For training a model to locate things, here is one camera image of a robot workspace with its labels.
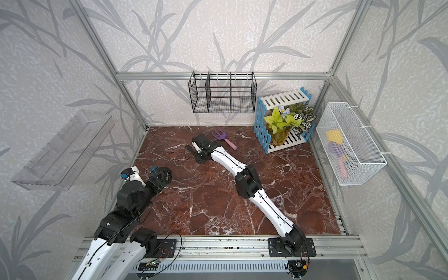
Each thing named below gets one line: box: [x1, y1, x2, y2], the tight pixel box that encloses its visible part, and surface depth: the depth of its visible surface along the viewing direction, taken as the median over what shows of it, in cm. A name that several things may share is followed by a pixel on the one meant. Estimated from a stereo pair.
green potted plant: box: [263, 102, 317, 147], surface depth 91 cm
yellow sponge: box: [325, 129, 343, 145], surface depth 87 cm
